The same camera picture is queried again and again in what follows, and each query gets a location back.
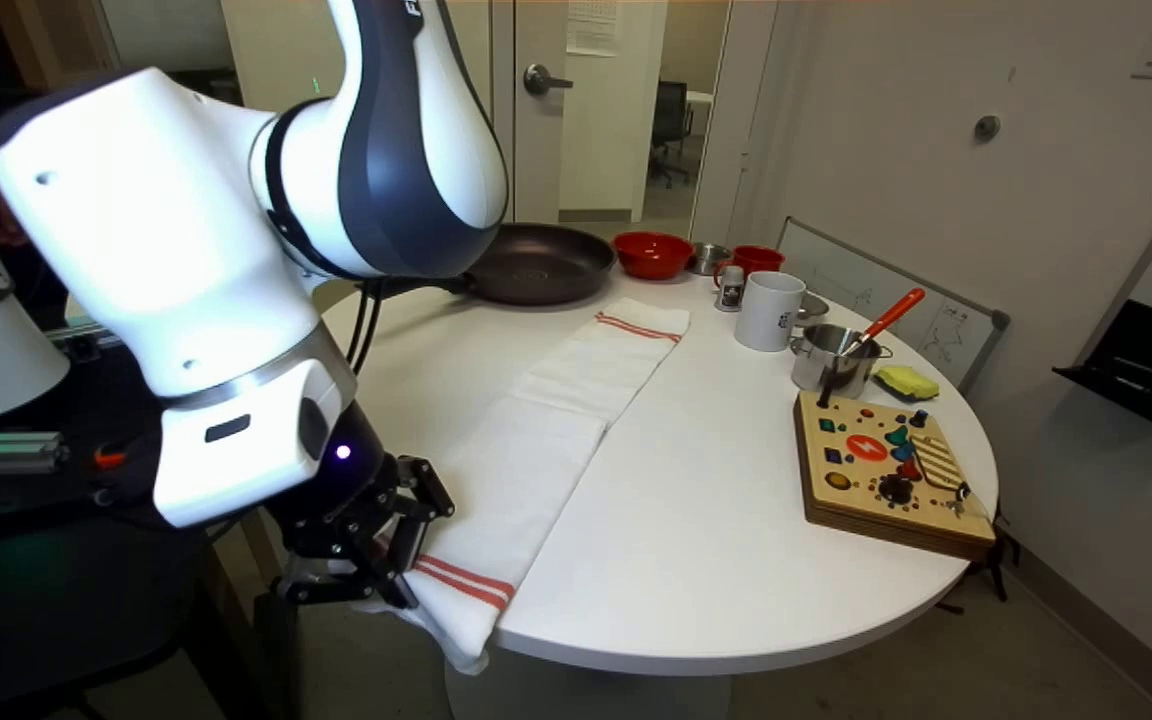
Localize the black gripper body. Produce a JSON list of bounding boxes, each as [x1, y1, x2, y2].
[[272, 409, 424, 570]]

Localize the white towel red stripes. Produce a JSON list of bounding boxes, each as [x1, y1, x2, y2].
[[404, 302, 692, 675]]

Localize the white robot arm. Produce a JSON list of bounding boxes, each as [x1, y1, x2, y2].
[[0, 0, 504, 610]]

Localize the black frying pan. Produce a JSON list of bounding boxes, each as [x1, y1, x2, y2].
[[446, 224, 618, 310]]

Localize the round white table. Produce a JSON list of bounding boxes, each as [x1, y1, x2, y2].
[[359, 273, 968, 720]]

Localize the red bowl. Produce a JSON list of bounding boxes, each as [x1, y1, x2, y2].
[[612, 234, 692, 279]]

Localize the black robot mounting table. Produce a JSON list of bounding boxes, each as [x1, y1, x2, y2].
[[0, 333, 304, 720]]

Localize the small steel cup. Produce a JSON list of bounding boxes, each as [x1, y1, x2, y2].
[[698, 244, 746, 310]]

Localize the white mug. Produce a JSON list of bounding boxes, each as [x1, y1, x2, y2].
[[738, 273, 809, 353]]

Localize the red cup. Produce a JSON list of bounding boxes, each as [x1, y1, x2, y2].
[[731, 244, 784, 273]]

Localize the steel pot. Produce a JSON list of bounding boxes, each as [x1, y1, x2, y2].
[[794, 326, 883, 395]]

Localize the wooden toy board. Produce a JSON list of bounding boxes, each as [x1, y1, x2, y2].
[[794, 394, 996, 562]]

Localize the yellow green sponge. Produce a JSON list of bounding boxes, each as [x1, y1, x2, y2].
[[876, 366, 939, 403]]

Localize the aluminium rail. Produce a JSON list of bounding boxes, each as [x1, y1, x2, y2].
[[0, 433, 63, 476]]

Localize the whiteboard leaning on wall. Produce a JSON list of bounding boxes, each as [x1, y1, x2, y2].
[[782, 215, 1008, 387]]

